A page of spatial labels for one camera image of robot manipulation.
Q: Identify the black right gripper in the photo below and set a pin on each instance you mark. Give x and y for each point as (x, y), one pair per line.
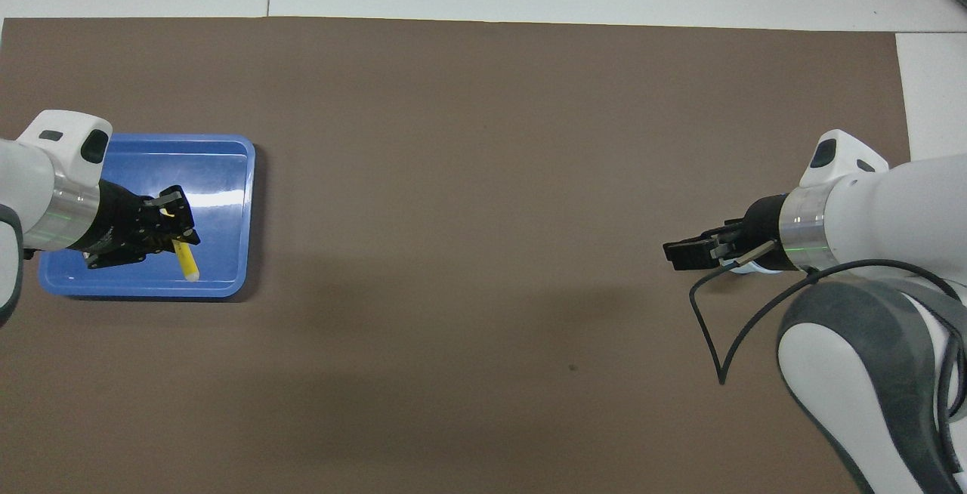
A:
(755, 233)

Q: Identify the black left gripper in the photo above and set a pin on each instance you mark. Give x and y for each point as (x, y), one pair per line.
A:
(125, 226)

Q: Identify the yellow pen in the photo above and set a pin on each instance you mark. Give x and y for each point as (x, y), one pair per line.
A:
(187, 263)

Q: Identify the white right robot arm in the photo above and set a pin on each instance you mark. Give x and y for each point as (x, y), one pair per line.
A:
(906, 199)

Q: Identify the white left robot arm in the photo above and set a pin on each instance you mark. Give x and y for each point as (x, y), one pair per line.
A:
(30, 184)

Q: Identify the blue plastic tray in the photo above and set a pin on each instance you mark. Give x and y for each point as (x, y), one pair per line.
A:
(223, 177)

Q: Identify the translucent plastic cup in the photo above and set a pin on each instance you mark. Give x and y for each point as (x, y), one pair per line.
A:
(755, 270)

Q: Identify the brown table mat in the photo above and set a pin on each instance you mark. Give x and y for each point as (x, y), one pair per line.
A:
(483, 290)

